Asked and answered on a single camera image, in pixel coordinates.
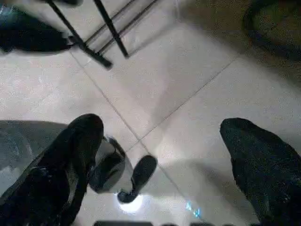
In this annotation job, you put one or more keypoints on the black shoe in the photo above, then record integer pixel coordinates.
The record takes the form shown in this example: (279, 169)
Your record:
(28, 33)

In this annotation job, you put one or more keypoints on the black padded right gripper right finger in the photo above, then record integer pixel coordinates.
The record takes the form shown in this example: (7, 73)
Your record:
(268, 179)

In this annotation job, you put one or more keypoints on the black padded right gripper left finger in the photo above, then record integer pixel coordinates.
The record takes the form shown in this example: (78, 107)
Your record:
(51, 183)

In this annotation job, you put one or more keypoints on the black metal stand frame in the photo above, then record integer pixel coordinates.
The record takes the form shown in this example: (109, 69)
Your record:
(89, 49)

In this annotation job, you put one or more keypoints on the silver robot thigh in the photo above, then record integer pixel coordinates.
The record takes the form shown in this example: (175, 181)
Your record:
(19, 150)

